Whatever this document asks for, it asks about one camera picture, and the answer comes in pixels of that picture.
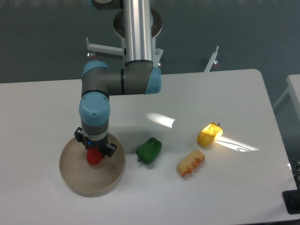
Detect green toy bell pepper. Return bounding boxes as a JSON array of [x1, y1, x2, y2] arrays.
[[136, 137, 162, 165]]

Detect yellow orange toy corn piece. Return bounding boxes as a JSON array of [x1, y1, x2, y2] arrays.
[[177, 149, 206, 177]]

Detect black cables at right edge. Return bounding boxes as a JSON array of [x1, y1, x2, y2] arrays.
[[289, 159, 300, 188]]

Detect black box at table edge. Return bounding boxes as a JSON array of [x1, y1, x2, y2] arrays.
[[282, 190, 300, 215]]

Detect red toy bell pepper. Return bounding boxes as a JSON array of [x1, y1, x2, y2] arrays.
[[86, 148, 103, 165]]

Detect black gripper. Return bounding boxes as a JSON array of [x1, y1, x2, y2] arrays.
[[74, 127, 117, 158]]

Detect beige round plate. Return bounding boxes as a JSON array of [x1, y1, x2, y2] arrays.
[[59, 134, 125, 197]]

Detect white side table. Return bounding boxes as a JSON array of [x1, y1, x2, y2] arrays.
[[272, 74, 300, 117]]

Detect yellow toy bell pepper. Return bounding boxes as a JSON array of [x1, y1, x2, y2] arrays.
[[196, 122, 223, 147]]

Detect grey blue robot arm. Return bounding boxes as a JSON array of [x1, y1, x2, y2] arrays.
[[75, 0, 162, 157]]

